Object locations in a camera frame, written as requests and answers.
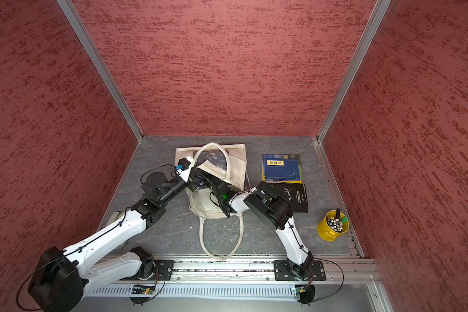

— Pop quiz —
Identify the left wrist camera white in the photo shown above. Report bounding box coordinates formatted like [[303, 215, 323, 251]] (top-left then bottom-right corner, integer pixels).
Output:
[[175, 156, 196, 183]]

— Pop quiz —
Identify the aluminium front rail frame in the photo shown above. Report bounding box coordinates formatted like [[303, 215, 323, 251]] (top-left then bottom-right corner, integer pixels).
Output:
[[84, 257, 393, 311]]

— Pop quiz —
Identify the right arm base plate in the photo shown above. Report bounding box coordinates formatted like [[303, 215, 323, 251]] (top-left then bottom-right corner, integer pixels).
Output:
[[274, 260, 326, 282]]

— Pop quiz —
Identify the right corner aluminium post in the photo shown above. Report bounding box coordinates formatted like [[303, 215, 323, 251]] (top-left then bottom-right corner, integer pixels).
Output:
[[317, 0, 391, 144]]

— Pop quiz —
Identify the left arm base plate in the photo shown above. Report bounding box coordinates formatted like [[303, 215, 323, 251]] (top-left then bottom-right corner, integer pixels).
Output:
[[122, 259, 175, 282]]

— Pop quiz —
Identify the blue book yellow label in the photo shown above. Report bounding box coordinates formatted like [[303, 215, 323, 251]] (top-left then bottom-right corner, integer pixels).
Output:
[[262, 154, 302, 183]]

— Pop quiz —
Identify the circuit board with wires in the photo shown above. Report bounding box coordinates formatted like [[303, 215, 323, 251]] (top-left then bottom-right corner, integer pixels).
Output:
[[291, 285, 315, 304], [129, 285, 159, 305]]

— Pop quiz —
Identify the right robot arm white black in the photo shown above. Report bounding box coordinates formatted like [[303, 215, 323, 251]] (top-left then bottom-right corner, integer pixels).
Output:
[[188, 170, 313, 281]]

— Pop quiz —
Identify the right circuit board with wires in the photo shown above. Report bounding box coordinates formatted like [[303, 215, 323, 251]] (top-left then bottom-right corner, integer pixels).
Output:
[[291, 285, 315, 304]]

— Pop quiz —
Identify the left corner aluminium post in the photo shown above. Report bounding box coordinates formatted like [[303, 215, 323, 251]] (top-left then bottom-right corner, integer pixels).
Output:
[[57, 0, 144, 142]]

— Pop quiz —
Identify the yellow cup with batteries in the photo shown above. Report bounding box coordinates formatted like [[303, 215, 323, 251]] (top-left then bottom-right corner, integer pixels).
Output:
[[317, 208, 350, 242]]

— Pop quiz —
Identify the corner aluminium post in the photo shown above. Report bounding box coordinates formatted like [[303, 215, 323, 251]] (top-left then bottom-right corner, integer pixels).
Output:
[[57, 0, 144, 142], [317, 0, 391, 144]]

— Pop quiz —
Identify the black book yellow chinese title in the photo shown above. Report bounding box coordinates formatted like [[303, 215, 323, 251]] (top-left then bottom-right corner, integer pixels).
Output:
[[271, 183, 309, 213]]

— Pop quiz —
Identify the white rolled cloth object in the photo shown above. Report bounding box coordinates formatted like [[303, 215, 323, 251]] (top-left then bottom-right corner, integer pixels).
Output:
[[105, 211, 127, 249]]

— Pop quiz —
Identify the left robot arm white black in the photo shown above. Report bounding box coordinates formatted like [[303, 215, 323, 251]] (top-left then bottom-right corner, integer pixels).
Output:
[[22, 165, 191, 311]]

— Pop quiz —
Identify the left circuit board with wires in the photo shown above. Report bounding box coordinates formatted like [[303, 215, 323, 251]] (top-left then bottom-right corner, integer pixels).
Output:
[[129, 285, 159, 305]]

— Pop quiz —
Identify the cream canvas tote bag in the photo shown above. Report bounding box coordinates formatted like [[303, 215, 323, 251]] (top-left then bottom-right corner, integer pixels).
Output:
[[175, 142, 251, 261]]

